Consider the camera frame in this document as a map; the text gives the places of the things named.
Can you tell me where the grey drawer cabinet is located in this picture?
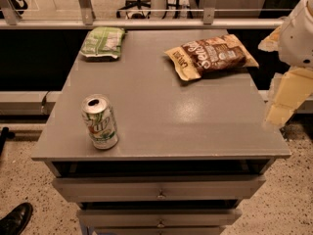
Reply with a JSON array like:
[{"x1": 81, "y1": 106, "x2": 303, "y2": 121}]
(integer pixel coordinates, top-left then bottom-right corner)
[{"x1": 33, "y1": 30, "x2": 290, "y2": 235}]

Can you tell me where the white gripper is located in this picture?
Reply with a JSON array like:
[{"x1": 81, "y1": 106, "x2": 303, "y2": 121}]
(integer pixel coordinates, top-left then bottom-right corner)
[{"x1": 258, "y1": 0, "x2": 313, "y2": 128}]

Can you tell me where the grey drawer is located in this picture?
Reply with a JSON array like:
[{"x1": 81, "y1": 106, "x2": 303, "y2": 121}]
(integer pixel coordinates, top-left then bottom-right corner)
[
  {"x1": 53, "y1": 175, "x2": 265, "y2": 203},
  {"x1": 77, "y1": 209, "x2": 242, "y2": 228}
]

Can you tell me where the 7up soda can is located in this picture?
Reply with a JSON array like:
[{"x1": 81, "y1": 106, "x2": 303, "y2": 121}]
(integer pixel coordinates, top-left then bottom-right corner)
[{"x1": 81, "y1": 94, "x2": 118, "y2": 150}]

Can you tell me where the brown chip bag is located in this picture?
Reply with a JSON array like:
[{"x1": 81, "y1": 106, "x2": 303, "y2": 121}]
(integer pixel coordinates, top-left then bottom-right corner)
[{"x1": 165, "y1": 34, "x2": 259, "y2": 81}]

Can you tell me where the black leather shoe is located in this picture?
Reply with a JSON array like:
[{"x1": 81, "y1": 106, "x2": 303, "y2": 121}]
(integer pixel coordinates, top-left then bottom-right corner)
[{"x1": 0, "y1": 202, "x2": 33, "y2": 235}]

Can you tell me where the black office chair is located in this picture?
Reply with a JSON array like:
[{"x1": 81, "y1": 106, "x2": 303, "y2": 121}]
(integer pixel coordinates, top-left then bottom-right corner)
[{"x1": 116, "y1": 0, "x2": 151, "y2": 19}]

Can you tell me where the green jalapeno chip bag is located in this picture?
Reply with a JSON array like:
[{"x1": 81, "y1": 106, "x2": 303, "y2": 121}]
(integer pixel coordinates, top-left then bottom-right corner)
[{"x1": 80, "y1": 26, "x2": 125, "y2": 60}]

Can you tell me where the middle grey drawer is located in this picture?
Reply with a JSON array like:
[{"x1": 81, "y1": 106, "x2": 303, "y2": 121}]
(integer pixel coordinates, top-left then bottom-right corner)
[{"x1": 77, "y1": 209, "x2": 242, "y2": 228}]

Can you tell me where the metal railing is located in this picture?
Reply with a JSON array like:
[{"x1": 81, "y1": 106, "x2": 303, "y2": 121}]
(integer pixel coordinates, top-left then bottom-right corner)
[{"x1": 0, "y1": 0, "x2": 284, "y2": 29}]

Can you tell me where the top grey drawer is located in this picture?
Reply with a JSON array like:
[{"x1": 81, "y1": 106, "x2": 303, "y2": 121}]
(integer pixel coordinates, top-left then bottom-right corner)
[{"x1": 53, "y1": 175, "x2": 265, "y2": 203}]

